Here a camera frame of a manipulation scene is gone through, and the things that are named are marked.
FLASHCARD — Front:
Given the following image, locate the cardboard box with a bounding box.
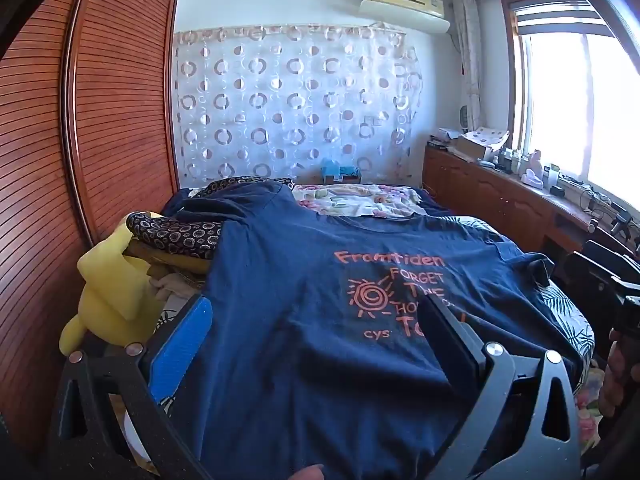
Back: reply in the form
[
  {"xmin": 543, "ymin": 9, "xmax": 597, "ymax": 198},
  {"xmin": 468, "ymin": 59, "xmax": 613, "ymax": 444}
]
[{"xmin": 452, "ymin": 135, "xmax": 496, "ymax": 162}]

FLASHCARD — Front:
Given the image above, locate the person's right hand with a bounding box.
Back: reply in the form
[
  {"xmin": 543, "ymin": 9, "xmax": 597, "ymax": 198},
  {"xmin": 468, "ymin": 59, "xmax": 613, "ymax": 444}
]
[{"xmin": 597, "ymin": 327, "xmax": 640, "ymax": 418}]

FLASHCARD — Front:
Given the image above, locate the white air conditioner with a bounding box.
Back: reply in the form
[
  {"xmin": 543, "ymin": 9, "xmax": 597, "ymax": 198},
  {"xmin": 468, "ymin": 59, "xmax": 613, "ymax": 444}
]
[{"xmin": 359, "ymin": 0, "xmax": 451, "ymax": 35}]

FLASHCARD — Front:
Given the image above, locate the window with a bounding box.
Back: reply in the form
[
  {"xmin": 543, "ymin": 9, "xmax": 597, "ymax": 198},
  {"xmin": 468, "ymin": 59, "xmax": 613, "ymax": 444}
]
[{"xmin": 502, "ymin": 0, "xmax": 640, "ymax": 213}]

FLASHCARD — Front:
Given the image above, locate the patterned window curtain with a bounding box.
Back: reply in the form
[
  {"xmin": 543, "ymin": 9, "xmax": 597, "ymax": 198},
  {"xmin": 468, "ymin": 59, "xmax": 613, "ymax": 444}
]
[{"xmin": 452, "ymin": 0, "xmax": 484, "ymax": 131}]

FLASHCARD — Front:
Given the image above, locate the mustard yellow cloth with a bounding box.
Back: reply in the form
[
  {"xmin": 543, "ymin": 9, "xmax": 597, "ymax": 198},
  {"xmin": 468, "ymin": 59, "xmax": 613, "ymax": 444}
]
[{"xmin": 125, "ymin": 240, "xmax": 216, "ymax": 277}]

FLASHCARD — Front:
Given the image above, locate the navy printed t-shirt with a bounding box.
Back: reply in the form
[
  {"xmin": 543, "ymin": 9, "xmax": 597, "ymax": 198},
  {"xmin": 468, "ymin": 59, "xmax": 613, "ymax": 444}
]
[{"xmin": 165, "ymin": 180, "xmax": 586, "ymax": 480}]

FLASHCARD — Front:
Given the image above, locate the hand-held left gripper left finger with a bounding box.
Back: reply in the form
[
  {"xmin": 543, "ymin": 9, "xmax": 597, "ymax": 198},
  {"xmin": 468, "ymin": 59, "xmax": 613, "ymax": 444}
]
[{"xmin": 49, "ymin": 295, "xmax": 216, "ymax": 480}]

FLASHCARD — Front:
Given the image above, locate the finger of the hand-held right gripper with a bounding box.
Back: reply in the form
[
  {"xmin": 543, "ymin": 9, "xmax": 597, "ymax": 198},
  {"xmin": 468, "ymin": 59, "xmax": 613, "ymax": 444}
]
[
  {"xmin": 585, "ymin": 239, "xmax": 640, "ymax": 281},
  {"xmin": 562, "ymin": 251, "xmax": 626, "ymax": 311}
]

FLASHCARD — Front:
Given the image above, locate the wooden headboard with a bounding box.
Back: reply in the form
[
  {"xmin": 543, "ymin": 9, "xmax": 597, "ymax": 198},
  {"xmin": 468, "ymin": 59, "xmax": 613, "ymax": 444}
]
[{"xmin": 0, "ymin": 0, "xmax": 182, "ymax": 461}]

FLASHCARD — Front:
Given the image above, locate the dark circle-patterned cloth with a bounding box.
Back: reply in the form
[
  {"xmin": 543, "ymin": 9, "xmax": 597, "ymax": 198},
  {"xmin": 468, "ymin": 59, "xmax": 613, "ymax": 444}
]
[{"xmin": 125, "ymin": 176, "xmax": 297, "ymax": 262}]

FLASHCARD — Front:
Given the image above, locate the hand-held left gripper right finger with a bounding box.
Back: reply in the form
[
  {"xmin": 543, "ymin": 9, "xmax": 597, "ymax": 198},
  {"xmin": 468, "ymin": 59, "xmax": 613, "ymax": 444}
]
[{"xmin": 417, "ymin": 296, "xmax": 583, "ymax": 480}]

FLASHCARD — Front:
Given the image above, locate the leaf-print bed sheet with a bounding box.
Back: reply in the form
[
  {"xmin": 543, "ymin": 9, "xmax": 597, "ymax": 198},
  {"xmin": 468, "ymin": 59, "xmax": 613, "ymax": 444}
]
[{"xmin": 542, "ymin": 280, "xmax": 597, "ymax": 363}]

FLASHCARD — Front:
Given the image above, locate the yellow garment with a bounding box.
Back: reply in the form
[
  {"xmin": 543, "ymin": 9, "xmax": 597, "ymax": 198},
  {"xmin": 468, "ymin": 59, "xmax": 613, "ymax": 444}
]
[{"xmin": 59, "ymin": 210, "xmax": 167, "ymax": 357}]

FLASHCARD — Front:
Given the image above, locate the blue box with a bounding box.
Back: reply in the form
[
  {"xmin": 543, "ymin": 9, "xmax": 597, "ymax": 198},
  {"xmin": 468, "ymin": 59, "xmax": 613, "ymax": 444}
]
[{"xmin": 320, "ymin": 157, "xmax": 362, "ymax": 185}]

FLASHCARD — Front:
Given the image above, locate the wooden cabinet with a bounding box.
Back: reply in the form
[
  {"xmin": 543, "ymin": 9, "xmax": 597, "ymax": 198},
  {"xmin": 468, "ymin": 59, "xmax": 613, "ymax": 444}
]
[{"xmin": 422, "ymin": 142, "xmax": 640, "ymax": 273}]

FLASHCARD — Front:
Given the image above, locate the circle-patterned wall cloth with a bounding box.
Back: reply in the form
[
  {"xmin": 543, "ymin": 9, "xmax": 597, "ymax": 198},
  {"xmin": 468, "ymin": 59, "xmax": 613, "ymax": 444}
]
[{"xmin": 172, "ymin": 24, "xmax": 425, "ymax": 193}]

